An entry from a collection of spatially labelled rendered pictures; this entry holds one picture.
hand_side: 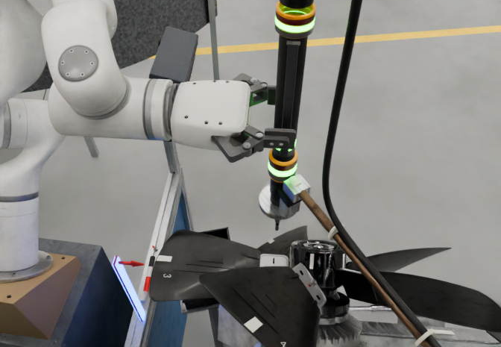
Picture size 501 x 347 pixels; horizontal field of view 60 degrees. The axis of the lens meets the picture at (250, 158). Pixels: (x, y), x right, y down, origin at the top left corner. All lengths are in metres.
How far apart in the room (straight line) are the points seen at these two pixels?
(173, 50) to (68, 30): 0.89
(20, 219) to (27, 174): 0.11
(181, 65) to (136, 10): 1.11
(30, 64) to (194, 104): 0.54
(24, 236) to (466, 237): 2.17
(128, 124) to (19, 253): 0.68
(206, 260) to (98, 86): 0.55
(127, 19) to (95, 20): 1.89
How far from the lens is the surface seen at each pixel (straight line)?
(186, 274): 0.97
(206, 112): 0.57
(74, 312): 1.30
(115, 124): 0.59
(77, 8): 0.60
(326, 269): 0.92
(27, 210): 1.19
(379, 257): 1.07
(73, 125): 0.62
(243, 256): 0.99
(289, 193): 0.65
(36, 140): 1.16
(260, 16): 4.02
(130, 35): 2.51
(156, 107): 0.57
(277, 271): 0.82
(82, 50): 0.55
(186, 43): 1.48
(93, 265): 1.35
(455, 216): 2.72
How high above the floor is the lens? 2.06
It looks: 49 degrees down
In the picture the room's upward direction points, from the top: straight up
